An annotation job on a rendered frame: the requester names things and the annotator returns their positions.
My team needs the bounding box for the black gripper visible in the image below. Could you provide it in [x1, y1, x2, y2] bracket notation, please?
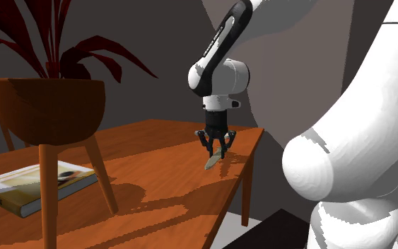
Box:
[194, 109, 237, 160]

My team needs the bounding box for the orange wooden table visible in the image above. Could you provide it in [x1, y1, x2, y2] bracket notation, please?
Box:
[0, 118, 265, 249]

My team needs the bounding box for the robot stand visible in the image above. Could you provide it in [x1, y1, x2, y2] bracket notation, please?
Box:
[221, 208, 312, 249]

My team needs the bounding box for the red plant in brown planter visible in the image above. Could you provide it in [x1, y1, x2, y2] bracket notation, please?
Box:
[0, 0, 158, 249]

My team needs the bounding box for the yellow white book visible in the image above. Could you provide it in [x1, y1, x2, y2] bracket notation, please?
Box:
[0, 160, 99, 219]

